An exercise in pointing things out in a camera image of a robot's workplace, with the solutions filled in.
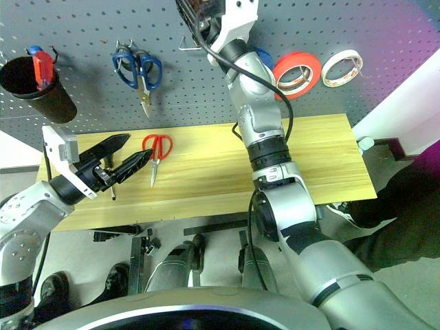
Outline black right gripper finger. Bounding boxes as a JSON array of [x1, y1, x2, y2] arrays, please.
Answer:
[[175, 0, 199, 23]]

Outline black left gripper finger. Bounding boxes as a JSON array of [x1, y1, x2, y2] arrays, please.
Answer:
[[80, 133, 131, 163], [113, 148, 154, 185]]

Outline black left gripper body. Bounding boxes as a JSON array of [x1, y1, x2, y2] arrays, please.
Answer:
[[73, 155, 120, 193]]

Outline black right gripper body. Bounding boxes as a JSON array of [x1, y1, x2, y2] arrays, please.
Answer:
[[197, 0, 226, 39]]

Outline blue tape roll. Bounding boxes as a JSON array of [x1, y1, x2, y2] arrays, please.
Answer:
[[256, 47, 276, 79]]

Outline red tape roll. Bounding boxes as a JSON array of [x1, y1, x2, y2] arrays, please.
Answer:
[[272, 51, 322, 101]]

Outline grey perforated pegboard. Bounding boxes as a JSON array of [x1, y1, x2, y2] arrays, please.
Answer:
[[0, 0, 440, 154]]

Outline white tape roll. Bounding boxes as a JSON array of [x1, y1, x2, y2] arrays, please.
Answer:
[[320, 49, 364, 89]]

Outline black plastic cup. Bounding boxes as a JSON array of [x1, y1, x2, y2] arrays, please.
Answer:
[[0, 56, 78, 124]]

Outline black floor strip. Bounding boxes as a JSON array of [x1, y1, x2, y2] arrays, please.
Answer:
[[183, 219, 250, 237]]

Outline black rounded shape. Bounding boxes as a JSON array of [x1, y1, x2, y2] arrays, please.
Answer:
[[40, 270, 71, 312], [104, 263, 131, 297]]

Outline silver robot left leg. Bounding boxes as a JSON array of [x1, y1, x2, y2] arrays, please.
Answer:
[[146, 235, 206, 293]]

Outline silver robot leg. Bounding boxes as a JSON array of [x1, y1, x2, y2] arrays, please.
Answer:
[[238, 245, 279, 293], [146, 235, 206, 293]]

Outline silver robot torso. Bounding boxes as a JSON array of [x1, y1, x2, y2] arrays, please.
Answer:
[[43, 286, 344, 330]]

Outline silver robot right leg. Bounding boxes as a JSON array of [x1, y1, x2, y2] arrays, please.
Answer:
[[238, 245, 279, 293]]

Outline small pale round object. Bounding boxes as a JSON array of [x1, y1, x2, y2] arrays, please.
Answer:
[[357, 136, 375, 153]]

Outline white shoe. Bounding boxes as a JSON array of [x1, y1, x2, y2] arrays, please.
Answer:
[[326, 201, 362, 230]]

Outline black baseboard strip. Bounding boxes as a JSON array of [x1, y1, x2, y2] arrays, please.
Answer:
[[373, 137, 419, 162]]

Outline person in dark clothing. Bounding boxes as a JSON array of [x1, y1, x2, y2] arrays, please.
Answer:
[[343, 161, 440, 274]]

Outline red handled scissors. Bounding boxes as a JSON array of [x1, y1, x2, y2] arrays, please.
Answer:
[[142, 133, 174, 188]]

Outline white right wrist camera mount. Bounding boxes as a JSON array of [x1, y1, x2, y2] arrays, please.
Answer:
[[207, 0, 259, 67]]

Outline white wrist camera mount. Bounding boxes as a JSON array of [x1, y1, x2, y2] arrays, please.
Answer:
[[41, 125, 98, 200], [207, 0, 259, 67]]

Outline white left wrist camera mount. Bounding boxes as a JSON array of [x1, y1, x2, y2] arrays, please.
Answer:
[[41, 125, 98, 200]]

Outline blue handled scissors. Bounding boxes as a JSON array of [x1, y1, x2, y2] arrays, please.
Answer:
[[110, 46, 163, 118]]

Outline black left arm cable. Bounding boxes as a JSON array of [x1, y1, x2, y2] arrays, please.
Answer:
[[32, 153, 54, 288]]

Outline black metal table frame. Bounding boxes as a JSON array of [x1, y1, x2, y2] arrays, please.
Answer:
[[92, 223, 162, 296]]

